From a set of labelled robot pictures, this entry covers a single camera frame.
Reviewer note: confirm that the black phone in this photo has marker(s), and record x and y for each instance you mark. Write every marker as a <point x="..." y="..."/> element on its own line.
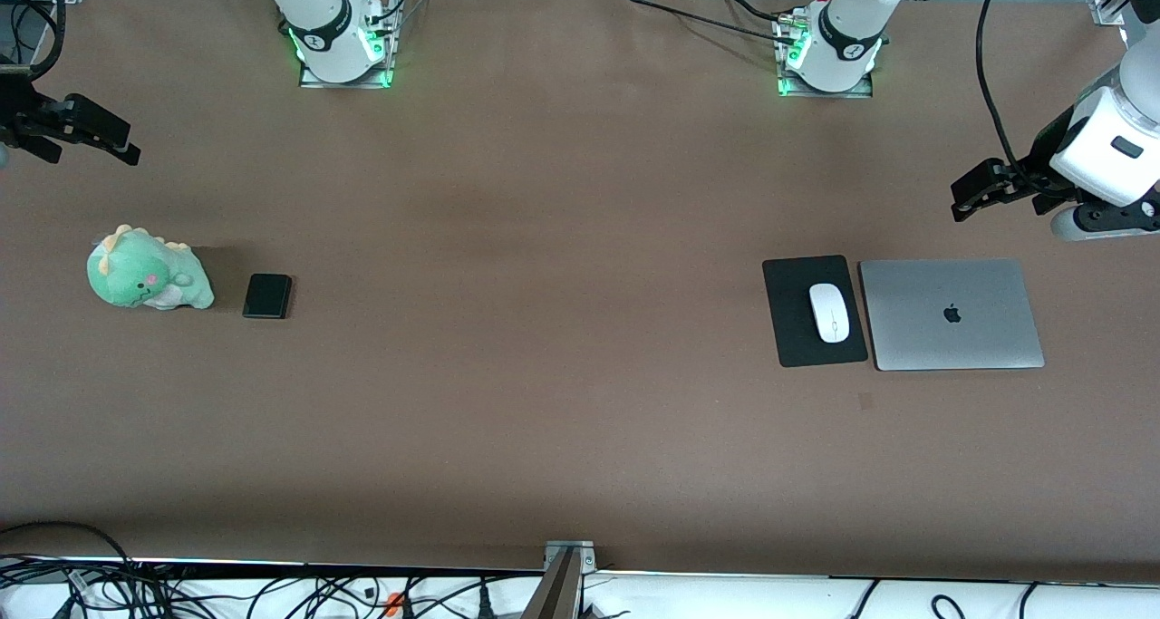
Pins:
<point x="267" y="296"/>

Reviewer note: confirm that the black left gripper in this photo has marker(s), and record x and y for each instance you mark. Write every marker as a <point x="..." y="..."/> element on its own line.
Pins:
<point x="1044" y="154"/>

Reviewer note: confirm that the silver laptop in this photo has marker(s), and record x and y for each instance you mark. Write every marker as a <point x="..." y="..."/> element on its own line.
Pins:
<point x="952" y="315"/>

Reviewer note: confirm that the black mouse pad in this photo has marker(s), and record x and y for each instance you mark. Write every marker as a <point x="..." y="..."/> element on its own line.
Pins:
<point x="788" y="329"/>

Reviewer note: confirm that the aluminium camera mount post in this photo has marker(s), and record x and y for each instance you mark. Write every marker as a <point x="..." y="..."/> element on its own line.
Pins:
<point x="562" y="574"/>

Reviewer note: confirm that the white computer mouse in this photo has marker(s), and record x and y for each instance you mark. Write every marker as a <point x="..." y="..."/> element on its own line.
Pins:
<point x="829" y="313"/>

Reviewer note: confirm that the green dinosaur plush toy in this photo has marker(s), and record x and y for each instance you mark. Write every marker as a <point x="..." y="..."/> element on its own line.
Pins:
<point x="136" y="275"/>

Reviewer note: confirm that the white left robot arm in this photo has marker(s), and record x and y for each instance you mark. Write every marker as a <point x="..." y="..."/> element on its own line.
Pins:
<point x="852" y="21"/>

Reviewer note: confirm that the aluminium corner bracket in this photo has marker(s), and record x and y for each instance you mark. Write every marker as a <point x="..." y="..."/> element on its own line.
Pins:
<point x="1106" y="12"/>

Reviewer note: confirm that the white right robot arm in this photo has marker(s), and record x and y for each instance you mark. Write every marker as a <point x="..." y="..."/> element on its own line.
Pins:
<point x="317" y="12"/>

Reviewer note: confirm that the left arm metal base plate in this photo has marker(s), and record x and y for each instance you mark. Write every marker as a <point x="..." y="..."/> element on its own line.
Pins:
<point x="788" y="89"/>

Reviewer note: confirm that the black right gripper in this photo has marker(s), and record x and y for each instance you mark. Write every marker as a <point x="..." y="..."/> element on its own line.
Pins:
<point x="16" y="111"/>

